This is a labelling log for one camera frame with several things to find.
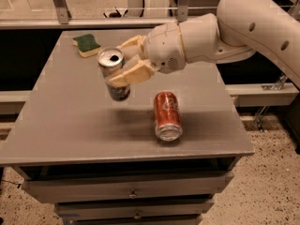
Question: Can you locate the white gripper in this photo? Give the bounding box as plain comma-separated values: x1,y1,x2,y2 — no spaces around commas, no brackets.
107,23,186,87

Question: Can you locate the green yellow sponge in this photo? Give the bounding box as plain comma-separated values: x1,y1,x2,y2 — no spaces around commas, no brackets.
72,34,101,58

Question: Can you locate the grey drawer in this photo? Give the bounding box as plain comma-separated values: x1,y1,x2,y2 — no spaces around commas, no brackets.
56,198,214,220
22,172,233,203

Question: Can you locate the red coca-cola can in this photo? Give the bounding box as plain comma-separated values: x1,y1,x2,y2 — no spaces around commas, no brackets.
154,91,183,142

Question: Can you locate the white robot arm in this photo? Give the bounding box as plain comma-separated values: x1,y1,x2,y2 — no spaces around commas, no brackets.
107,0,300,87

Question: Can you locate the metal railing frame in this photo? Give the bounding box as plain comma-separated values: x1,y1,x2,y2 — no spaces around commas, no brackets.
0,0,299,29

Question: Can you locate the silver blue redbull can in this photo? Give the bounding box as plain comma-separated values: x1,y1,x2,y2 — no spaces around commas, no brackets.
97,47,130,101

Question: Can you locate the grey drawer cabinet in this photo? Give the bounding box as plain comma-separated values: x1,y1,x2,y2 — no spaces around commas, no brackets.
0,31,254,225

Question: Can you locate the top grey drawer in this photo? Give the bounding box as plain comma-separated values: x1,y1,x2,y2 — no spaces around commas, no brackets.
22,172,233,203

